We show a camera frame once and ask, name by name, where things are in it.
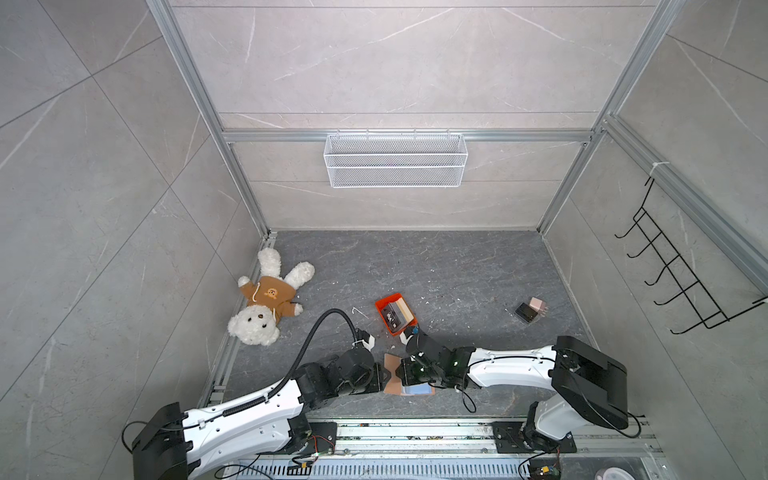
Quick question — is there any black wire hook rack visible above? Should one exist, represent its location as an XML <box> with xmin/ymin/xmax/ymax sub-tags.
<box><xmin>614</xmin><ymin>177</ymin><xmax>767</xmax><ymax>336</ymax></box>

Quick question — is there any red plastic tray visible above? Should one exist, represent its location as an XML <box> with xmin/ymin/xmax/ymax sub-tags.
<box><xmin>375</xmin><ymin>293</ymin><xmax>418</xmax><ymax>336</ymax></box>

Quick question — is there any white wire mesh basket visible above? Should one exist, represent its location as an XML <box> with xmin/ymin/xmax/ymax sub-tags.
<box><xmin>323</xmin><ymin>133</ymin><xmax>469</xmax><ymax>188</ymax></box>

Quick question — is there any small black pink box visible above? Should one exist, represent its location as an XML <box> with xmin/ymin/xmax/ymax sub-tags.
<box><xmin>515</xmin><ymin>297</ymin><xmax>548</xmax><ymax>323</ymax></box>

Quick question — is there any tan leather card holder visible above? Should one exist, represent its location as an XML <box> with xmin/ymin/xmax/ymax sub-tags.
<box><xmin>384</xmin><ymin>353</ymin><xmax>435</xmax><ymax>396</ymax></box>

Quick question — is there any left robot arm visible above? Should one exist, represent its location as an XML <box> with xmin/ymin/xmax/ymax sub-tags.
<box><xmin>131</xmin><ymin>345</ymin><xmax>391</xmax><ymax>479</ymax></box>

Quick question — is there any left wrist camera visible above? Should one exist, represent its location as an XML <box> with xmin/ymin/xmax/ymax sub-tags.
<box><xmin>353</xmin><ymin>329</ymin><xmax>375</xmax><ymax>351</ymax></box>

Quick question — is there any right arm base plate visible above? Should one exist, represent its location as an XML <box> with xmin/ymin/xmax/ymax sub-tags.
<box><xmin>490</xmin><ymin>421</ymin><xmax>577</xmax><ymax>454</ymax></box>

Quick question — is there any aluminium rail frame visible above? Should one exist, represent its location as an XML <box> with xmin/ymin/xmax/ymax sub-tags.
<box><xmin>202</xmin><ymin>418</ymin><xmax>676</xmax><ymax>479</ymax></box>

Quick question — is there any white teddy bear brown shirt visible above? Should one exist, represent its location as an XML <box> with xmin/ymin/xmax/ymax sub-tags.
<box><xmin>228</xmin><ymin>248</ymin><xmax>315</xmax><ymax>346</ymax></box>

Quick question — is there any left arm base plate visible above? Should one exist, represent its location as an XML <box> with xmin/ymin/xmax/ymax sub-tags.
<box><xmin>288</xmin><ymin>422</ymin><xmax>338</xmax><ymax>458</ymax></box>

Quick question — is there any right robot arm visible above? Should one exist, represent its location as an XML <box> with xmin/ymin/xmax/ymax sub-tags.
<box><xmin>396</xmin><ymin>326</ymin><xmax>632</xmax><ymax>451</ymax></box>

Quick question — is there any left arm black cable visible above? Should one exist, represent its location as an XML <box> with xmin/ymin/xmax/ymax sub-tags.
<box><xmin>266</xmin><ymin>308</ymin><xmax>361</xmax><ymax>397</ymax></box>

